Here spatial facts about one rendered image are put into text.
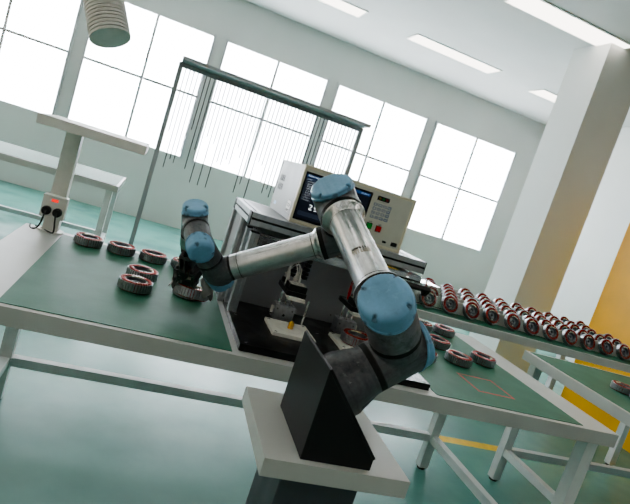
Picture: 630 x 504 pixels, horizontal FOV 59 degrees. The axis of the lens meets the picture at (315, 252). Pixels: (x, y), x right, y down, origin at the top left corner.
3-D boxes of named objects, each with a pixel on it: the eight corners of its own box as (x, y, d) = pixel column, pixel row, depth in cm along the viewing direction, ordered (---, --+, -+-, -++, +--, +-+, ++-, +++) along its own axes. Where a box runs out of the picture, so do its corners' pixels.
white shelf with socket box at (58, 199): (114, 265, 205) (147, 146, 200) (5, 238, 194) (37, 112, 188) (121, 246, 238) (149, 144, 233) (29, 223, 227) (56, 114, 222)
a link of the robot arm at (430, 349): (391, 399, 125) (443, 371, 127) (381, 366, 116) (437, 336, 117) (367, 361, 134) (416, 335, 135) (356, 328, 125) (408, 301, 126)
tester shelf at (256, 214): (423, 274, 205) (427, 262, 204) (248, 224, 184) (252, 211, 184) (379, 250, 246) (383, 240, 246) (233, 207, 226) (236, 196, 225)
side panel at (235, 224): (224, 302, 204) (250, 219, 200) (216, 300, 203) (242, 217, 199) (217, 282, 231) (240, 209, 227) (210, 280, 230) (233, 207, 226)
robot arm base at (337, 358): (359, 430, 119) (399, 408, 121) (333, 374, 114) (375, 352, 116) (338, 396, 133) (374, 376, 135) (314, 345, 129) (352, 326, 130)
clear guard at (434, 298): (442, 309, 180) (448, 292, 180) (377, 292, 173) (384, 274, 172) (402, 283, 211) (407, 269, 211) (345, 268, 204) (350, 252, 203)
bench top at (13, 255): (614, 448, 199) (619, 435, 198) (-80, 309, 132) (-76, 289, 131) (468, 345, 294) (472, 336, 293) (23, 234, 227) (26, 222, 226)
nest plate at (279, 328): (315, 344, 180) (316, 341, 180) (271, 335, 176) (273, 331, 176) (304, 329, 194) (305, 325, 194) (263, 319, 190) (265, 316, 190)
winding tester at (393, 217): (398, 253, 203) (417, 200, 201) (288, 221, 190) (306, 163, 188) (363, 235, 240) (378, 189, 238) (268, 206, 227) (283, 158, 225)
